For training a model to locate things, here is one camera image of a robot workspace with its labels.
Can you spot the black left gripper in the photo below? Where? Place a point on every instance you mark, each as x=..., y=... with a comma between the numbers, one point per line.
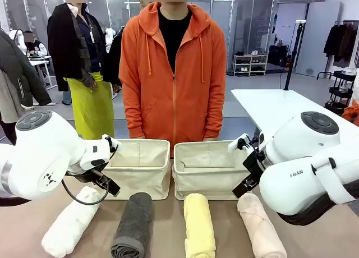
x=101, y=178

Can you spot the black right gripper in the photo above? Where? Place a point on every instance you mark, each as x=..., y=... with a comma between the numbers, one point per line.
x=253, y=165

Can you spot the grey towel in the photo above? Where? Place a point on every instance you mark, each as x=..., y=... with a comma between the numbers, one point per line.
x=134, y=227

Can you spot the pink towel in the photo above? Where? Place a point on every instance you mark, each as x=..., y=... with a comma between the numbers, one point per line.
x=259, y=230

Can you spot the white towel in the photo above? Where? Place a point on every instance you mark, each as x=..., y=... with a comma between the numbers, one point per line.
x=70, y=224

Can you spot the yellow towel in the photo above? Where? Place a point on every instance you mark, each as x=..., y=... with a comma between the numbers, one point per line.
x=198, y=227

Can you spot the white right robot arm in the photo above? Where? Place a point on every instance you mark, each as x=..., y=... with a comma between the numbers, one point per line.
x=303, y=145

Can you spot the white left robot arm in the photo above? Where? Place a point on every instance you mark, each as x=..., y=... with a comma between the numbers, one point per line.
x=42, y=157

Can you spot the person's right hand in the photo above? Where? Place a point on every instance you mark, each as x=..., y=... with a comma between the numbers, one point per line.
x=141, y=137

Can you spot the person's left hand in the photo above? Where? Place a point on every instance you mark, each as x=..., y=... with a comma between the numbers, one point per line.
x=210, y=139

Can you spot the cream fabric basket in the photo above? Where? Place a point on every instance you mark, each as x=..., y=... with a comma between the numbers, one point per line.
x=143, y=176
x=207, y=179

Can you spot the figure in yellow skirt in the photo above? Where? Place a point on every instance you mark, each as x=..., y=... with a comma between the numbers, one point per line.
x=89, y=106

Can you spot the white side table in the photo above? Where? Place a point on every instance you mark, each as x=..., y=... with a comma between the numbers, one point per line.
x=280, y=106

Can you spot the person in orange hoodie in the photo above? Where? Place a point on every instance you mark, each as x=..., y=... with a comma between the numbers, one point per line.
x=157, y=101

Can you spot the wooden shoe rack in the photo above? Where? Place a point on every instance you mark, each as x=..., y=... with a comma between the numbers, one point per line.
x=250, y=64

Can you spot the person in orange garment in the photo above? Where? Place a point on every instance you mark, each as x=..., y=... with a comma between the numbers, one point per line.
x=352, y=113

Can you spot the black trolley cart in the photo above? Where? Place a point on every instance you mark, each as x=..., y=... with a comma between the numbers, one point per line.
x=340, y=92

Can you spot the black equipment case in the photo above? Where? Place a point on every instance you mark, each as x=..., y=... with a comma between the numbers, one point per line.
x=277, y=54

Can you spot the black tripod pole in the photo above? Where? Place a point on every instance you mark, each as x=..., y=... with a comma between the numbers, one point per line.
x=293, y=56

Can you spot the white background desk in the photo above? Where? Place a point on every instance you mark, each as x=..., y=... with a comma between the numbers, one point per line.
x=39, y=63

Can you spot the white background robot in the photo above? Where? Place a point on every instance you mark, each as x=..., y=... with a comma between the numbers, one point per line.
x=109, y=39

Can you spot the person in dark puffer coat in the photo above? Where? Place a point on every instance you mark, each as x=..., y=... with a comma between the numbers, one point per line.
x=19, y=73

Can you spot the seated person in varsity jacket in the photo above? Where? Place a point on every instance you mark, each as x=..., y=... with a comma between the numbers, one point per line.
x=35, y=46

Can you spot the rack of dark coats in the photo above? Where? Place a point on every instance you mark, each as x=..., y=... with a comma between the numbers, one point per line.
x=342, y=42

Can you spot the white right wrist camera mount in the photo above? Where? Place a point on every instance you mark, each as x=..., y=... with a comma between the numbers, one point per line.
x=237, y=144

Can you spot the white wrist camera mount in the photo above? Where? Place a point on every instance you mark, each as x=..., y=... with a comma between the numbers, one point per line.
x=237, y=144
x=113, y=144

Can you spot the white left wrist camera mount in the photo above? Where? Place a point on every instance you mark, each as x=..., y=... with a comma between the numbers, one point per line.
x=113, y=144

